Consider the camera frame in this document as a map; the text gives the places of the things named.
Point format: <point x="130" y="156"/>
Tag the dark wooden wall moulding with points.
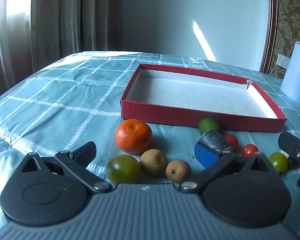
<point x="270" y="30"/>

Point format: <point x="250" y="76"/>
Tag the green cucumber piece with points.
<point x="208" y="125"/>

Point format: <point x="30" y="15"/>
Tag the red cardboard box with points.
<point x="165" y="115"/>

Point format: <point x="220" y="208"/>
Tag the teal checked tablecloth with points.
<point x="65" y="100"/>

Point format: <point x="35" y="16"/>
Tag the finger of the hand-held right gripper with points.
<point x="291" y="146"/>

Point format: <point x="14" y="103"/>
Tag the orange mandarin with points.
<point x="133" y="136"/>

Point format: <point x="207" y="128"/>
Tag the brown longan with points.
<point x="178" y="171"/>
<point x="153" y="163"/>

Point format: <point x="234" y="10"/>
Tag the red cherry tomato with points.
<point x="232" y="141"/>
<point x="249" y="150"/>

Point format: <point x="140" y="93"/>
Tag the green tomato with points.
<point x="123" y="169"/>
<point x="278" y="162"/>

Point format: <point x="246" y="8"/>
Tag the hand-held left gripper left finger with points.
<point x="83" y="152"/>

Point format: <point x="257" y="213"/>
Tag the sheer curtain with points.
<point x="12" y="30"/>

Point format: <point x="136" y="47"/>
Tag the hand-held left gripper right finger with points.
<point x="205" y="155"/>

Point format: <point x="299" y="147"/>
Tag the brown patterned curtain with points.
<point x="72" y="17"/>

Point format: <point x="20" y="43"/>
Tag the light blue kettle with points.
<point x="295" y="80"/>

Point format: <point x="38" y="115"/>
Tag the dark sugarcane piece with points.
<point x="213" y="140"/>

